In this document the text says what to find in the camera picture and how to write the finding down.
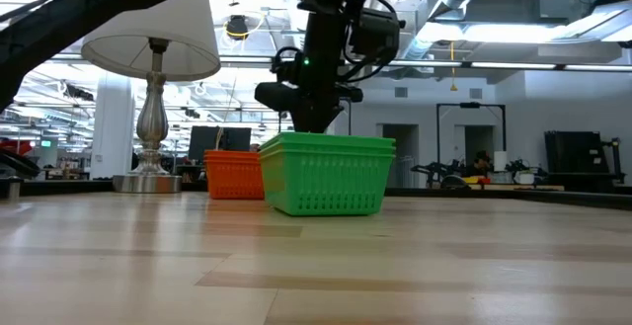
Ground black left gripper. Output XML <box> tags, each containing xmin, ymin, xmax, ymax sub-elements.
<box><xmin>254</xmin><ymin>13</ymin><xmax>364</xmax><ymax>134</ymax></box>

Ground green slotted plastic basket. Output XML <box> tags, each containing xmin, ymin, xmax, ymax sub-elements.
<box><xmin>258</xmin><ymin>144</ymin><xmax>396</xmax><ymax>217</ymax></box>
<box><xmin>258</xmin><ymin>131</ymin><xmax>397</xmax><ymax>151</ymax></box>

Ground orange slotted plastic basket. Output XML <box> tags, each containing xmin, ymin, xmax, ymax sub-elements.
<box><xmin>203</xmin><ymin>155</ymin><xmax>266</xmax><ymax>201</ymax></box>
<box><xmin>203</xmin><ymin>149</ymin><xmax>263</xmax><ymax>159</ymax></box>

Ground black computer monitor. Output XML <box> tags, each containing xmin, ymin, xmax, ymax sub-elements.
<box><xmin>187</xmin><ymin>125</ymin><xmax>252</xmax><ymax>166</ymax></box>

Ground person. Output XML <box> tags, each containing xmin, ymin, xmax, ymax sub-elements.
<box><xmin>471</xmin><ymin>150</ymin><xmax>495</xmax><ymax>178</ymax></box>

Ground white shade silver table lamp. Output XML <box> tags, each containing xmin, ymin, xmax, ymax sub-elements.
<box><xmin>81</xmin><ymin>0</ymin><xmax>222</xmax><ymax>195</ymax></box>

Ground background wooden table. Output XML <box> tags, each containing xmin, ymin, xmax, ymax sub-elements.
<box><xmin>466</xmin><ymin>183</ymin><xmax>566</xmax><ymax>192</ymax></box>

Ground black equipment rack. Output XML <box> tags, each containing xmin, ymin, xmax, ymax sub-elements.
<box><xmin>544</xmin><ymin>130</ymin><xmax>626</xmax><ymax>186</ymax></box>

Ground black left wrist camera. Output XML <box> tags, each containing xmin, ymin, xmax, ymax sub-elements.
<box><xmin>353</xmin><ymin>7</ymin><xmax>402</xmax><ymax>62</ymax></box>

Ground black yellow ceiling cord reel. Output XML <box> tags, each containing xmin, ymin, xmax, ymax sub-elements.
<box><xmin>224</xmin><ymin>14</ymin><xmax>253</xmax><ymax>42</ymax></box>

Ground black metal gantry frame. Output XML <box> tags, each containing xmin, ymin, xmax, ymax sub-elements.
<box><xmin>435</xmin><ymin>101</ymin><xmax>508</xmax><ymax>178</ymax></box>

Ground black aluminium table frame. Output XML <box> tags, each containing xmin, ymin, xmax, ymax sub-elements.
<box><xmin>0</xmin><ymin>176</ymin><xmax>632</xmax><ymax>212</ymax></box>

